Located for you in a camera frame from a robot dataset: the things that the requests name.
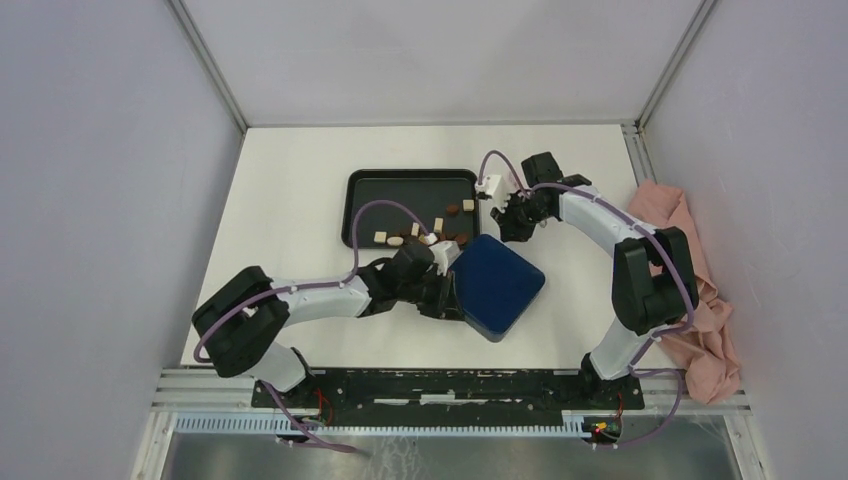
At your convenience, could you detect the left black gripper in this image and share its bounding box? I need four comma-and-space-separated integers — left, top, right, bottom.
397, 266, 464, 321

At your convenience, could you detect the purple cable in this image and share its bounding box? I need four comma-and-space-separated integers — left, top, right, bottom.
476, 150, 697, 448
193, 199, 439, 455

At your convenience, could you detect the white cable duct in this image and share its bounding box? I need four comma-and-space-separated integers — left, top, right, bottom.
173, 413, 624, 439

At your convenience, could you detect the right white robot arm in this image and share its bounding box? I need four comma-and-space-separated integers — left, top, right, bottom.
475, 152, 699, 408

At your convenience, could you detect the pink cloth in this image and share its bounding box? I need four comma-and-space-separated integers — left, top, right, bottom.
627, 184, 742, 407

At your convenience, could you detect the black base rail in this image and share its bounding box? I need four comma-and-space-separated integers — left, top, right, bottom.
281, 368, 645, 427

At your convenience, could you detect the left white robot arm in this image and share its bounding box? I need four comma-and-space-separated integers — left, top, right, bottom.
192, 241, 464, 408

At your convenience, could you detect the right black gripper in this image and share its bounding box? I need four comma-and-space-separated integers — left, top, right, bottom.
490, 191, 550, 244

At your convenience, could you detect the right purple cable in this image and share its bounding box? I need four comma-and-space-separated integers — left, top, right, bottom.
476, 150, 697, 448

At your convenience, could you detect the blue box lid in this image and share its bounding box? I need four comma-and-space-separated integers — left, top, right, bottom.
450, 234, 546, 343

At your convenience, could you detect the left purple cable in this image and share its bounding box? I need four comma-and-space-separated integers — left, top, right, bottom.
193, 199, 439, 455

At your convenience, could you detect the black chocolate tray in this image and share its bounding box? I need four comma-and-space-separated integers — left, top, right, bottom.
340, 168, 481, 249

